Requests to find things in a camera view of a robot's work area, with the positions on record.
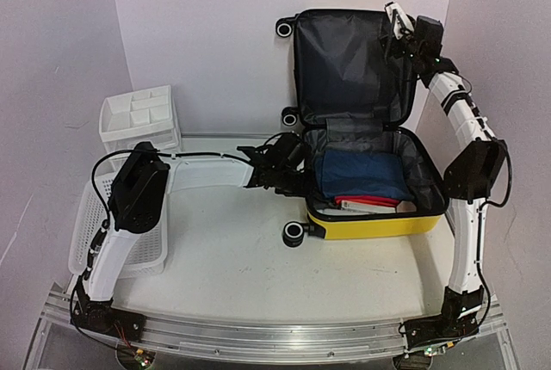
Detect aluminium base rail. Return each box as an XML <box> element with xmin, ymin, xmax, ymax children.
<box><xmin>23</xmin><ymin>286</ymin><xmax>519</xmax><ymax>369</ymax></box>

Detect blue garment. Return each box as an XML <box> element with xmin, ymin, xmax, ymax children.
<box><xmin>313</xmin><ymin>149</ymin><xmax>414</xmax><ymax>201</ymax></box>

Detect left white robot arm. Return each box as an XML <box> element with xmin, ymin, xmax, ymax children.
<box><xmin>70</xmin><ymin>133</ymin><xmax>310</xmax><ymax>343</ymax></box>

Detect red garment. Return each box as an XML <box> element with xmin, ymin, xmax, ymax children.
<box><xmin>334</xmin><ymin>195</ymin><xmax>400</xmax><ymax>207</ymax></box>

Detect yellow Pikachu hard-shell suitcase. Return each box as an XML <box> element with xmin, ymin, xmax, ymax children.
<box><xmin>275</xmin><ymin>9</ymin><xmax>449</xmax><ymax>247</ymax></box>

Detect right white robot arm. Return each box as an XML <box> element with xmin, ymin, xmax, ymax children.
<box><xmin>382</xmin><ymin>3</ymin><xmax>512</xmax><ymax>355</ymax></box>

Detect white perforated plastic basket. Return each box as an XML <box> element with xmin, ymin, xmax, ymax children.
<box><xmin>69</xmin><ymin>171</ymin><xmax>169</xmax><ymax>281</ymax></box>

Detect white plastic drawer organizer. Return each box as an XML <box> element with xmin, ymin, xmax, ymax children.
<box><xmin>98</xmin><ymin>85</ymin><xmax>181</xmax><ymax>152</ymax></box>

